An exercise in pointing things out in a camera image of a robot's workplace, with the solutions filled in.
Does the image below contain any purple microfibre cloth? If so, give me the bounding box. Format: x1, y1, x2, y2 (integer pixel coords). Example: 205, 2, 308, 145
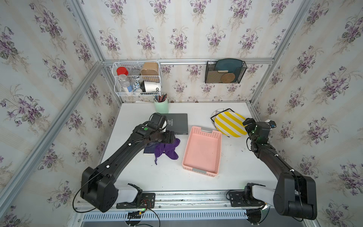
154, 138, 180, 165

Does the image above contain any yellow striped round plate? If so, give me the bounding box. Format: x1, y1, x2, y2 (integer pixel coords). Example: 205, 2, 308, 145
214, 112, 247, 138

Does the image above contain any white plaid round plate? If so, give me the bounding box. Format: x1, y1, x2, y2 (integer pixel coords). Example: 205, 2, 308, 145
211, 108, 225, 117

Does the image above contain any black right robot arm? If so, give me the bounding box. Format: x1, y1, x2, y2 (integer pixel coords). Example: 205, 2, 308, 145
243, 118, 317, 220

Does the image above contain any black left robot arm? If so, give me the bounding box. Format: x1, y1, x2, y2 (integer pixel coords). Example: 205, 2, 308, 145
78, 113, 175, 212

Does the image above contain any teal plate in holder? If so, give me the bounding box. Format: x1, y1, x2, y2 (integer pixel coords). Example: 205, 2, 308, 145
215, 58, 244, 83

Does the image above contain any dark grey fashion book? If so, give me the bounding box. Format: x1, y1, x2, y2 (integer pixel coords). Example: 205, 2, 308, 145
165, 113, 189, 135

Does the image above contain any navy blue book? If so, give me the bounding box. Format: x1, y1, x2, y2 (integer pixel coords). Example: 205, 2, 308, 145
143, 143, 158, 155

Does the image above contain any mint green pencil cup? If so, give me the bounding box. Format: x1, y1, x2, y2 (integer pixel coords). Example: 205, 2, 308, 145
154, 93, 169, 114

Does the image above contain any pink perforated plastic tray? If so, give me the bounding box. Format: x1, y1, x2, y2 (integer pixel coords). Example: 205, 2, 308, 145
182, 126, 222, 177

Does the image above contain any round cork coaster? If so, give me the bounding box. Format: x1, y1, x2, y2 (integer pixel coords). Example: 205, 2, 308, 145
221, 73, 235, 83

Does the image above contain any white cylindrical mug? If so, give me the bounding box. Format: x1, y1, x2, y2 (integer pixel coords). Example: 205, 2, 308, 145
141, 81, 161, 93

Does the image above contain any clear plastic bottle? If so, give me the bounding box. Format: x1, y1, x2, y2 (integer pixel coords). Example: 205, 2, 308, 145
118, 74, 133, 93

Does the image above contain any red lidded jar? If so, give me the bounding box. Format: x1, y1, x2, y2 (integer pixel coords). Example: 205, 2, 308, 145
116, 67, 129, 76

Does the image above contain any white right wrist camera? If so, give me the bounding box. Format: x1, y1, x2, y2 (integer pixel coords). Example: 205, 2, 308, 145
265, 120, 277, 129

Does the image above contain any black mesh wall holder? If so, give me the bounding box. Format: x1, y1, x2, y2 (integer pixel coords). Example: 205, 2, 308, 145
205, 60, 247, 84

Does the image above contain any white wire wall basket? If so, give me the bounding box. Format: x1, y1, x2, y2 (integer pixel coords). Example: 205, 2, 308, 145
112, 61, 162, 97

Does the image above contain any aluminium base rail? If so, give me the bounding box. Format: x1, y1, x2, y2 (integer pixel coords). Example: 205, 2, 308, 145
67, 190, 321, 227

